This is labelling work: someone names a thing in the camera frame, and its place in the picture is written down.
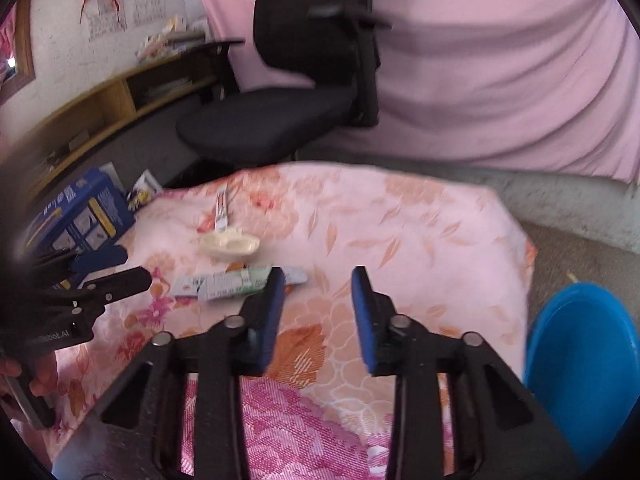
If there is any wooden desk with shelf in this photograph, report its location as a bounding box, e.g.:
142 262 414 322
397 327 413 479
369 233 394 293
0 52 221 201

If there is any wall calendar sheet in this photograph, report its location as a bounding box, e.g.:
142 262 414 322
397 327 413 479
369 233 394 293
87 0 126 41
127 0 168 23

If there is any green white toothpaste tube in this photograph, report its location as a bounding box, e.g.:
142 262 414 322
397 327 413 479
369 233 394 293
173 265 307 303

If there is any pink hanging cloth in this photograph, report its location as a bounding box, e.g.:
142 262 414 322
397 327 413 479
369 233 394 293
192 0 640 183

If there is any person's left hand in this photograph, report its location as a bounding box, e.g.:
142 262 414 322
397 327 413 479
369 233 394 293
0 354 58 400

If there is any wooden window frame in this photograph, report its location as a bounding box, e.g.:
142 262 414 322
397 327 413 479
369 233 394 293
0 0 37 106

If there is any blue plastic basin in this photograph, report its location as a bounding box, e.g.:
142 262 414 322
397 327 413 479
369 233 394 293
522 282 638 471

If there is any white yellow snack wrapper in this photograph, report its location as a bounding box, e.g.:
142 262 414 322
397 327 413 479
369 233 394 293
125 170 163 208

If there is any narrow white red wrapper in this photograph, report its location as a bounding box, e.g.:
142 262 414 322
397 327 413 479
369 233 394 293
197 185 231 233

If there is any red and cream face mask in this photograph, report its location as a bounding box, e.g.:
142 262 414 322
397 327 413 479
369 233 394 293
199 229 261 260

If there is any pink curtain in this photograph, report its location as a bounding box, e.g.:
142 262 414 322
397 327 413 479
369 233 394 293
0 2 18 56

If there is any blue cardboard box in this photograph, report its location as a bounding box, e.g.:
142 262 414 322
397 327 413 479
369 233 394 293
25 169 136 261

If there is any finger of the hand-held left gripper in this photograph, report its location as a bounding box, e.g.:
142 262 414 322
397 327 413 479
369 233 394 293
52 266 153 313
71 245 129 282

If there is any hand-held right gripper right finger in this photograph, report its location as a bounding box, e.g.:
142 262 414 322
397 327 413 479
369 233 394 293
350 266 576 480

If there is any pink floral blanket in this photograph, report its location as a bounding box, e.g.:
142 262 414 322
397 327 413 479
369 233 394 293
50 162 536 480

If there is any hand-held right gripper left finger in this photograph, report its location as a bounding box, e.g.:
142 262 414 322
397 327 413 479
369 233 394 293
52 266 287 480

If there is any black office chair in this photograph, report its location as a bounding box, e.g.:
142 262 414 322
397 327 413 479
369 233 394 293
176 0 393 165

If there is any pile of papers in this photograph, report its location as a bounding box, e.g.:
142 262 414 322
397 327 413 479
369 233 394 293
145 77 188 98
45 130 91 161

